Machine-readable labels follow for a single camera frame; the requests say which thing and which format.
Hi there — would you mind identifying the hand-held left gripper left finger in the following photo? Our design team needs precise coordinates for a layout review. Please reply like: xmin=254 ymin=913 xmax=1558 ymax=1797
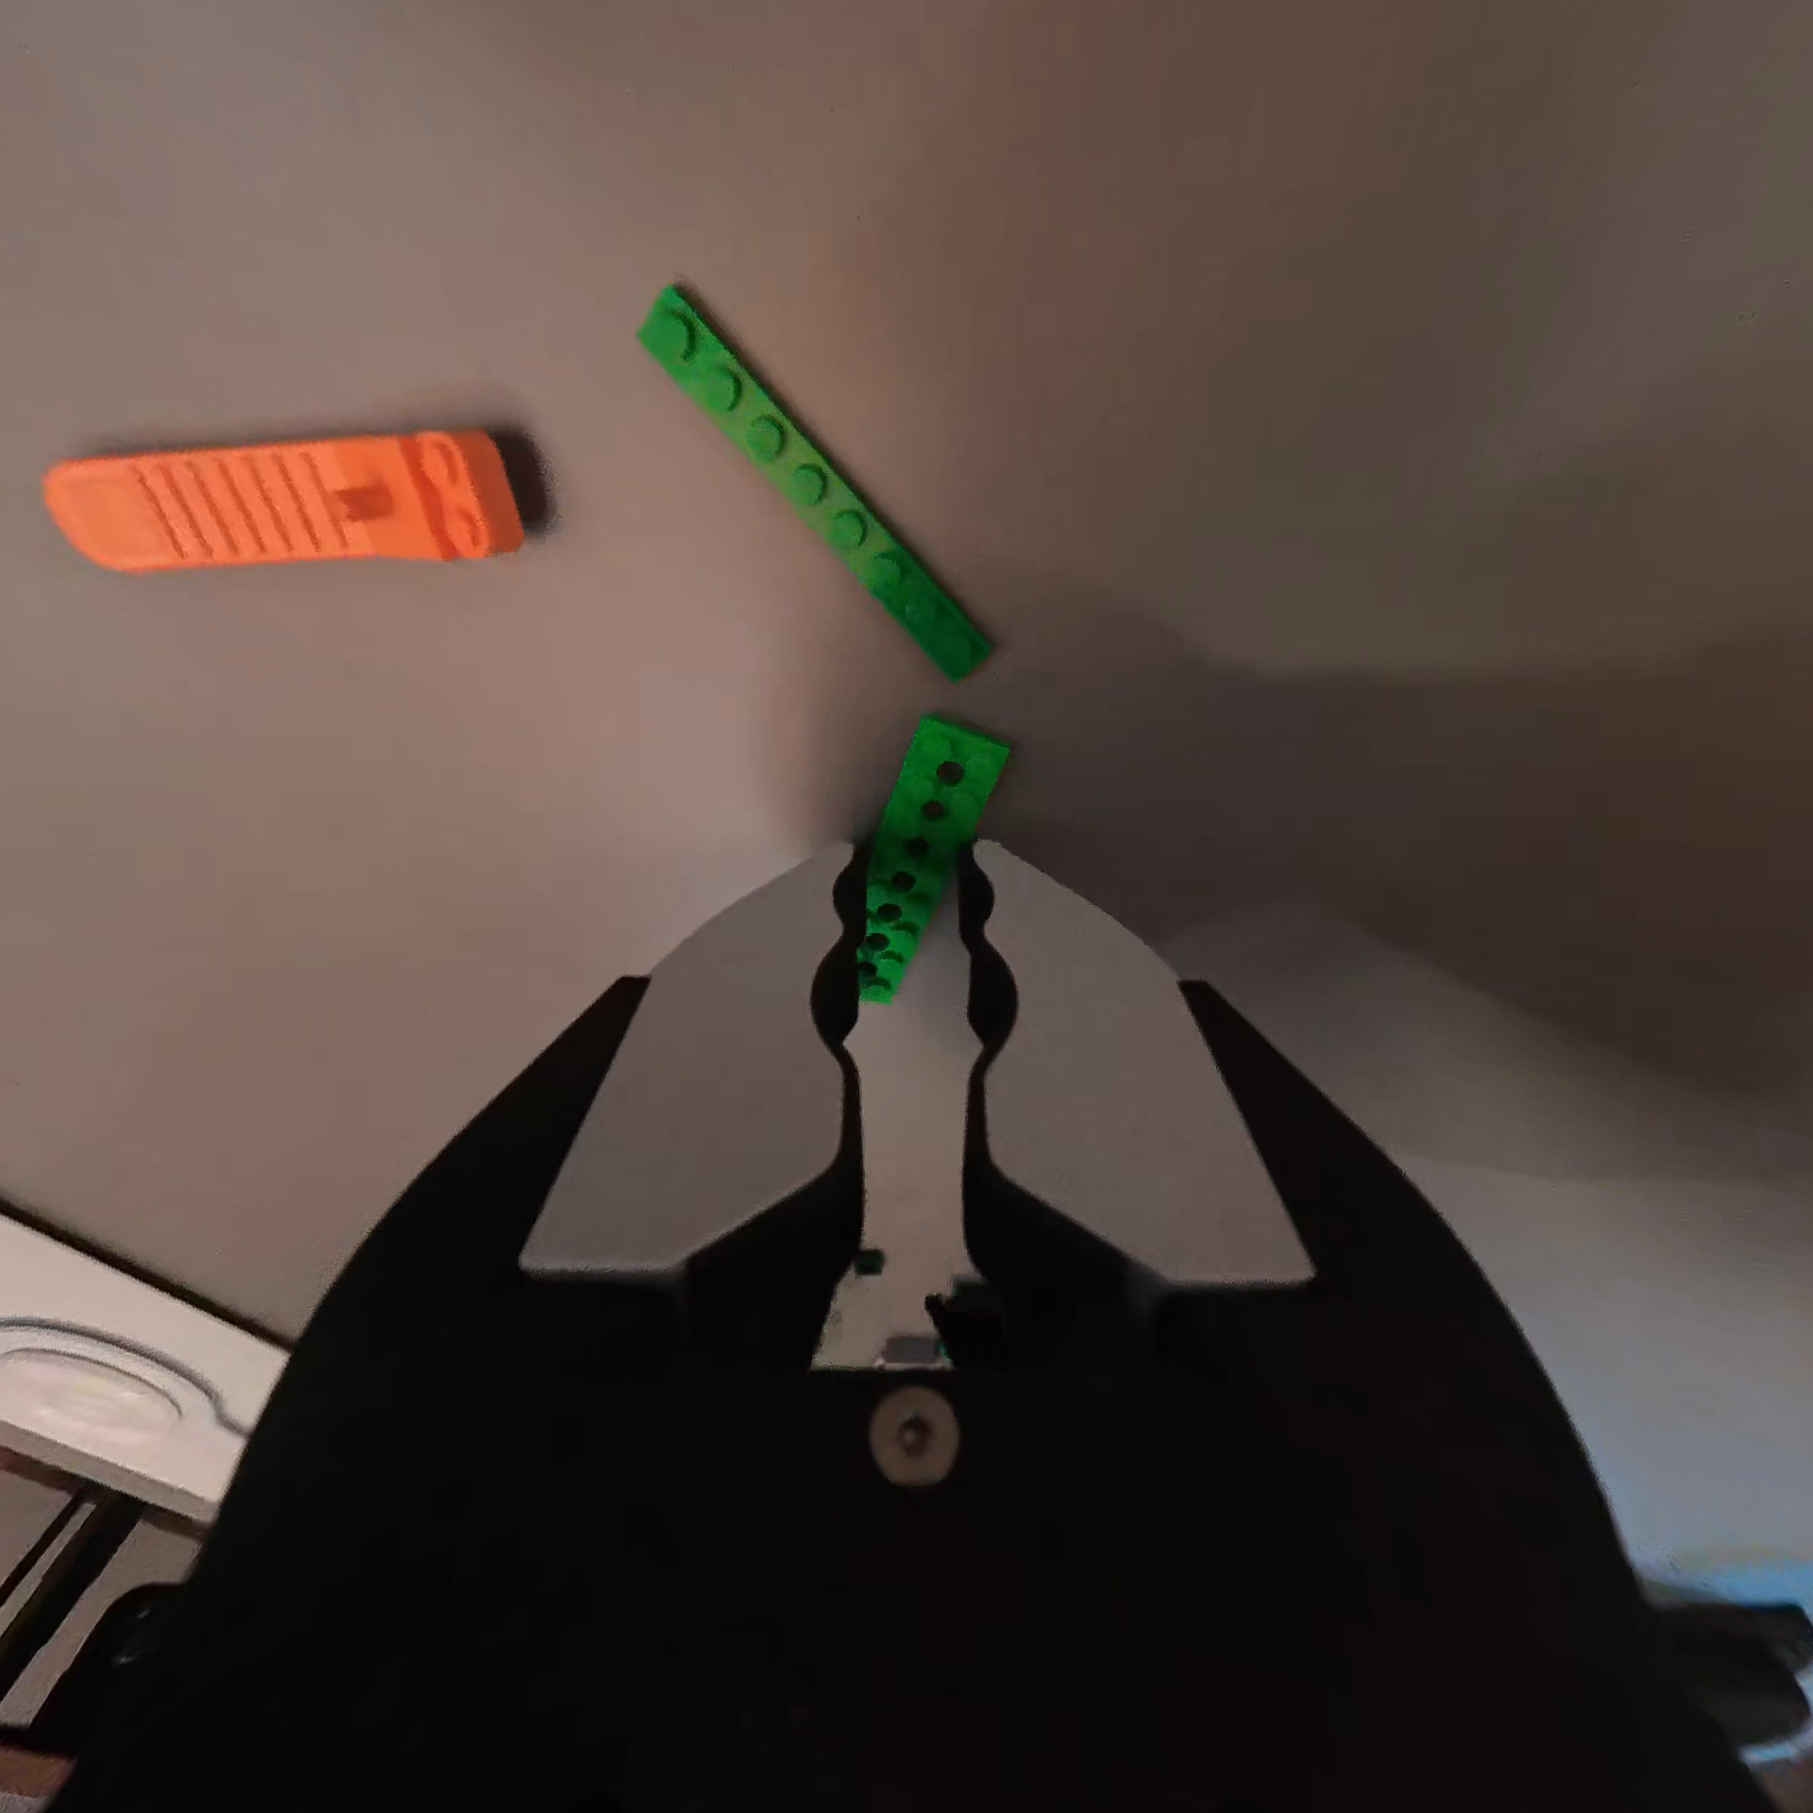
xmin=519 ymin=843 xmax=866 ymax=1277

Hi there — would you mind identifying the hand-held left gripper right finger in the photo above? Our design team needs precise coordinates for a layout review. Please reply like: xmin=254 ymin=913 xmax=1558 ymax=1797
xmin=956 ymin=840 xmax=1319 ymax=1286

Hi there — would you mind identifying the wide green lego plate with holes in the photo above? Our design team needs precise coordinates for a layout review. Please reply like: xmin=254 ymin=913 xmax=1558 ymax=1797
xmin=854 ymin=714 xmax=1013 ymax=1004

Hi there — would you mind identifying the narrow green lego plate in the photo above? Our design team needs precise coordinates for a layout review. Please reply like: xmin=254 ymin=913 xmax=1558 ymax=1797
xmin=636 ymin=285 xmax=992 ymax=686

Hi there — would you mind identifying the white rounded mat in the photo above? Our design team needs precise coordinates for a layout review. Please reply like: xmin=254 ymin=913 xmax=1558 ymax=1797
xmin=0 ymin=1212 xmax=293 ymax=1523

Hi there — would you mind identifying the orange brick separator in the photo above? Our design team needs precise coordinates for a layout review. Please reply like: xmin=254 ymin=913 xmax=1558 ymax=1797
xmin=41 ymin=427 xmax=528 ymax=575

